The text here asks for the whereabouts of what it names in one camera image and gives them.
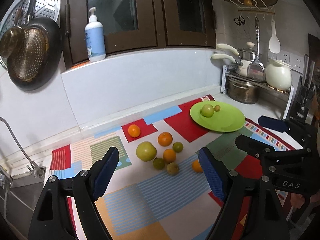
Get brown kiwi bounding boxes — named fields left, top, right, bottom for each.
left=167, top=162, right=180, bottom=176
left=214, top=105, right=221, bottom=112

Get green lime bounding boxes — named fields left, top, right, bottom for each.
left=172, top=142, right=184, bottom=153
left=152, top=158, right=165, bottom=170

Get small orange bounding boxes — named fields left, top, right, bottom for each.
left=163, top=149, right=176, bottom=164

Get large orange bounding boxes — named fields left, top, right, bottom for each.
left=157, top=132, right=173, bottom=147

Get large green apple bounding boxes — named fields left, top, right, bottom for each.
left=200, top=104, right=215, bottom=118

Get white metal kitchen shelf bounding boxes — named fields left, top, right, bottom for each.
left=220, top=65, right=295, bottom=119

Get person right hand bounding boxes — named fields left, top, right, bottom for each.
left=290, top=192, right=320, bottom=209

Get black knife block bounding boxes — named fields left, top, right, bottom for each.
left=290, top=33, right=320, bottom=126

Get white ceramic pot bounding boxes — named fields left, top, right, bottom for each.
left=265, top=59, right=292, bottom=91

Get large steel stockpot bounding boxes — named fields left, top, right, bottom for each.
left=227, top=77, right=259, bottom=105

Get green plate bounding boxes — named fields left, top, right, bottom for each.
left=189, top=101, right=246, bottom=133

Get thin gooseneck faucet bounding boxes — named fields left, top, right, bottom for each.
left=0, top=117, right=46, bottom=178

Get steel spatula turner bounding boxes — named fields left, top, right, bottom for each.
left=247, top=16, right=265, bottom=82

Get colourful patchwork table mat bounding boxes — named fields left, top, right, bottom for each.
left=49, top=100, right=262, bottom=239

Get steel sink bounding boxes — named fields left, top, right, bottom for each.
left=1, top=175, right=44, bottom=239

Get steel lidded pot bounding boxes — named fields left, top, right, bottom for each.
left=238, top=42, right=257, bottom=62

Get white rice paddle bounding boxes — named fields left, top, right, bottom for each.
left=268, top=18, right=281, bottom=54

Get black scissors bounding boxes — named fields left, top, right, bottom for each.
left=234, top=16, right=246, bottom=26

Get black frying pan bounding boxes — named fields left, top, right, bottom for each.
left=7, top=0, right=62, bottom=91

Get copper colander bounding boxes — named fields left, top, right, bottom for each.
left=7, top=27, right=49, bottom=84

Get blue white pump bottle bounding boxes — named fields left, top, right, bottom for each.
left=85, top=7, right=106, bottom=62

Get small brass saucepan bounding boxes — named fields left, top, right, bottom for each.
left=0, top=26, right=24, bottom=59

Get perforated steel steamer tray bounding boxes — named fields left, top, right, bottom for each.
left=0, top=0, right=61, bottom=68

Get wall power sockets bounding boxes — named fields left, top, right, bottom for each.
left=268, top=50, right=304, bottom=74

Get lower cream-handled pan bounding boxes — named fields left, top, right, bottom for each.
left=211, top=53, right=251, bottom=77

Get cream-handled pan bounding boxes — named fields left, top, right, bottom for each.
left=212, top=43, right=251, bottom=68
left=211, top=53, right=251, bottom=77

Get upper cream-handled pan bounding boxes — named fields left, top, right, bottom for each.
left=212, top=43, right=251, bottom=68

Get round wire trivet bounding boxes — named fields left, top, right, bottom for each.
left=231, top=18, right=256, bottom=40

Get white wire wall rack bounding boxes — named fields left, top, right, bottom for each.
left=226, top=0, right=276, bottom=15

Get dark wooden window frame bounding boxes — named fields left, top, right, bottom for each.
left=60, top=0, right=216, bottom=68

